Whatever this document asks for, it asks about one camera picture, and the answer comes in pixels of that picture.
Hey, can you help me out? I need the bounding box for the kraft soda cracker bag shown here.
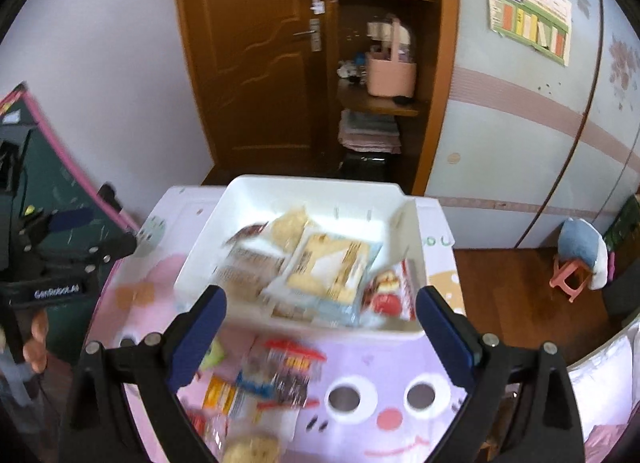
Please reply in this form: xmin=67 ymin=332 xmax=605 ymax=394
xmin=212 ymin=237 xmax=292 ymax=305

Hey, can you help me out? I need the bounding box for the clear bag yellow pastry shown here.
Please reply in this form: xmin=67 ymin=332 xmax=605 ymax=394
xmin=268 ymin=207 xmax=309 ymax=253

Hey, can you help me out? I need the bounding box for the yellow Fuji bread package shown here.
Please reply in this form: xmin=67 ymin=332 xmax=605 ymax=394
xmin=260 ymin=230 xmax=382 ymax=327

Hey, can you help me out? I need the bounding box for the person left hand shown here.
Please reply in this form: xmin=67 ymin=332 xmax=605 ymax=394
xmin=23 ymin=310 xmax=49 ymax=374

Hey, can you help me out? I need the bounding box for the white bed pillow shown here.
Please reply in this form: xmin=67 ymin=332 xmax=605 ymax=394
xmin=567 ymin=315 xmax=639 ymax=441

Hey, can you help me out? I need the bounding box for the orange snack packet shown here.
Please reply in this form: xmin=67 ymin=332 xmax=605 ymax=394
xmin=203 ymin=375 xmax=240 ymax=417

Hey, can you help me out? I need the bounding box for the green snack packet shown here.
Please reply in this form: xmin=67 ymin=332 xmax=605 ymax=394
xmin=198 ymin=337 xmax=226 ymax=371

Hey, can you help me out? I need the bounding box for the pink plastic stool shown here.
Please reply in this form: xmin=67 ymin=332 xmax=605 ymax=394
xmin=549 ymin=255 xmax=592 ymax=303

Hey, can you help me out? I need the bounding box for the round pastry clear wrapper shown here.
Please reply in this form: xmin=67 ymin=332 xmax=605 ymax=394
xmin=221 ymin=431 xmax=282 ymax=463

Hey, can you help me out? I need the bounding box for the blue candy packet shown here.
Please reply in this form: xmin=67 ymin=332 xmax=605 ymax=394
xmin=235 ymin=370 xmax=274 ymax=400

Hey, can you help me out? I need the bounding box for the blue white plush cushion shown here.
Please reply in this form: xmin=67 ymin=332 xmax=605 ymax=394
xmin=558 ymin=218 xmax=608 ymax=291

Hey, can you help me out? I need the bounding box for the red cake snack packet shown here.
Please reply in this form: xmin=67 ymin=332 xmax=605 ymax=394
xmin=361 ymin=258 xmax=418 ymax=322

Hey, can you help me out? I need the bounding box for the red trim brownie packet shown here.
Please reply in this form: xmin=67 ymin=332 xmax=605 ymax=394
xmin=241 ymin=339 xmax=326 ymax=409

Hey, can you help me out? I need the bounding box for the white plastic storage bin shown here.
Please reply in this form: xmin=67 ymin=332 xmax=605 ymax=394
xmin=175 ymin=176 xmax=427 ymax=342

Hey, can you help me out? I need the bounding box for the brown wooden door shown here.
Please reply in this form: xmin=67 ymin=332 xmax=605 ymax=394
xmin=176 ymin=0 xmax=334 ymax=181

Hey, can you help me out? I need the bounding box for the wooden corner shelf unit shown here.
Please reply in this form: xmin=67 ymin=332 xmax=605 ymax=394
xmin=324 ymin=0 xmax=460 ymax=195

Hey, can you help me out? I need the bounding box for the green chalkboard pink frame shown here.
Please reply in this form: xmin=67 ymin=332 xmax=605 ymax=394
xmin=1 ymin=84 xmax=138 ymax=363

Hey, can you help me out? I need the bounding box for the pink handled basket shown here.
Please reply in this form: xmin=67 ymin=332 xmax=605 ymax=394
xmin=366 ymin=18 xmax=416 ymax=99

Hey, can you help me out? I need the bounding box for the wall calendar poster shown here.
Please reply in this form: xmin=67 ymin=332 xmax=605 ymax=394
xmin=488 ymin=0 xmax=572 ymax=66

